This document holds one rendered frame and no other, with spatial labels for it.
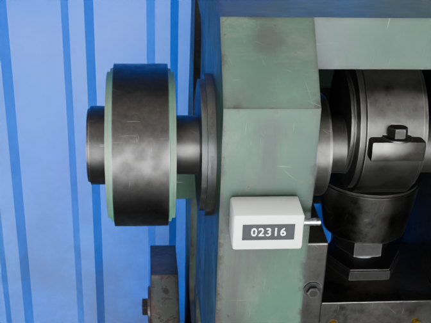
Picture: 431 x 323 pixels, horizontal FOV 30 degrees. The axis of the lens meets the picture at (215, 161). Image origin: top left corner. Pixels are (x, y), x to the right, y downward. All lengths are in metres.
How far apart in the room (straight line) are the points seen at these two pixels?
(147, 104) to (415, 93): 0.29
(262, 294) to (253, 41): 0.27
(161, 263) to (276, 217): 0.75
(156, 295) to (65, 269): 0.96
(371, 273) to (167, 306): 0.52
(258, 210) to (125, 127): 0.16
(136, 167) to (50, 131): 1.34
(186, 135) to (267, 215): 0.16
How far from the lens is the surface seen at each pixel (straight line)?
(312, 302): 0.91
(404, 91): 0.90
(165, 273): 1.46
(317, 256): 0.88
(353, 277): 1.00
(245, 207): 0.79
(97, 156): 0.89
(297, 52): 0.81
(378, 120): 0.88
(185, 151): 0.90
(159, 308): 1.43
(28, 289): 2.42
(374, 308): 0.98
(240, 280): 0.87
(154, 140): 0.83
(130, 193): 0.85
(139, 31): 2.05
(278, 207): 0.80
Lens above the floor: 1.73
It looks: 27 degrees down
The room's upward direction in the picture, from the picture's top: 2 degrees clockwise
